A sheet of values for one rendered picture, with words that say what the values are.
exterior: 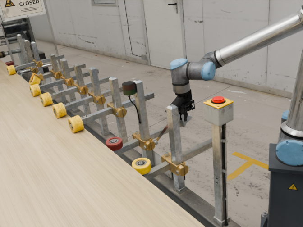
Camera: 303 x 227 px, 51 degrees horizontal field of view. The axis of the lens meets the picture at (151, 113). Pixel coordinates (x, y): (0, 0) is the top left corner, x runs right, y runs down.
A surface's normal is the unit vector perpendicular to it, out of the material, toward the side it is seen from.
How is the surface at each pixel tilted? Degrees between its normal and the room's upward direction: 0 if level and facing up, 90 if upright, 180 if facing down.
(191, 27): 90
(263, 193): 0
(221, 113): 90
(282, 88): 90
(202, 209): 0
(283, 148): 95
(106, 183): 0
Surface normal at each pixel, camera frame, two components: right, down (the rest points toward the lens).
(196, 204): -0.11, -0.90
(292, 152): -0.43, 0.51
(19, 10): 0.57, 0.29
